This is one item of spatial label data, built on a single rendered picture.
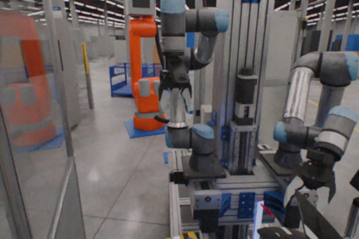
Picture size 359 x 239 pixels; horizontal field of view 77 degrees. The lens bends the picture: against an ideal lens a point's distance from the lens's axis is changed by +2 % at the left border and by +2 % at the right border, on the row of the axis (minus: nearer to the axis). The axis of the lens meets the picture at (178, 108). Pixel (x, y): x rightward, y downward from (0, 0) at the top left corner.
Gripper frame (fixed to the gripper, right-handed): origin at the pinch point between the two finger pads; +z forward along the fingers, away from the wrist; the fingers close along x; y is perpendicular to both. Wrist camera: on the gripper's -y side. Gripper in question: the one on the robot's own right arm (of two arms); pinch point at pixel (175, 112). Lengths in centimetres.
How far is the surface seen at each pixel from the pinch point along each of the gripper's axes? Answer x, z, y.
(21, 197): 45.2, 16.8, -7.2
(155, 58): -161, 39, 763
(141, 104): -39, 91, 340
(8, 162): 45.2, 5.3, -9.3
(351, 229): -76, 57, -16
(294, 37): -169, -26, 128
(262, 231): -17.4, 29.1, -26.7
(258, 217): -24.8, 35.4, -16.2
